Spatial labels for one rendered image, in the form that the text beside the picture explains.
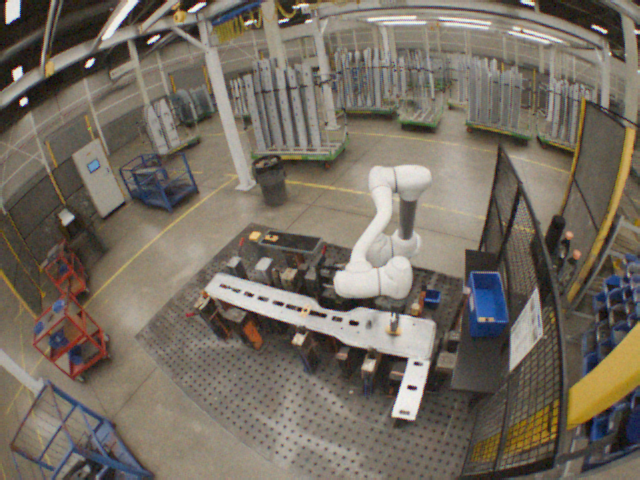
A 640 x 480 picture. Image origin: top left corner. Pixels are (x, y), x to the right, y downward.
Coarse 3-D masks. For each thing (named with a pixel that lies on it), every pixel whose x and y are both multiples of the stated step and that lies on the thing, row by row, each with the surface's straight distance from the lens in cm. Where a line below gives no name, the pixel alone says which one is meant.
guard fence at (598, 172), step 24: (600, 120) 288; (576, 144) 344; (600, 144) 281; (624, 144) 231; (576, 168) 343; (600, 168) 275; (624, 168) 231; (576, 192) 331; (600, 192) 268; (576, 216) 318; (600, 216) 261; (576, 240) 305; (600, 240) 252; (576, 288) 281; (552, 312) 314
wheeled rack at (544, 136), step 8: (544, 88) 845; (568, 96) 862; (536, 128) 872; (544, 128) 780; (536, 136) 871; (544, 136) 820; (544, 144) 798; (552, 144) 795; (560, 144) 807; (568, 144) 844
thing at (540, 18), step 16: (368, 0) 699; (384, 0) 690; (400, 0) 681; (416, 0) 673; (432, 0) 667; (448, 0) 664; (464, 0) 663; (336, 16) 870; (368, 16) 906; (384, 16) 890; (448, 16) 853; (528, 16) 673; (544, 16) 684; (496, 32) 1208; (544, 32) 877; (576, 32) 707; (608, 48) 738
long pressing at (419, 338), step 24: (216, 288) 178; (240, 288) 170; (264, 288) 163; (264, 312) 152; (288, 312) 147; (336, 312) 142; (360, 312) 141; (384, 312) 140; (336, 336) 135; (360, 336) 133; (384, 336) 133; (408, 336) 134; (432, 336) 136
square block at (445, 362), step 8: (440, 352) 125; (440, 360) 123; (448, 360) 124; (440, 368) 124; (448, 368) 123; (432, 376) 133; (440, 376) 132; (432, 384) 143; (440, 384) 142; (424, 392) 154; (432, 392) 154
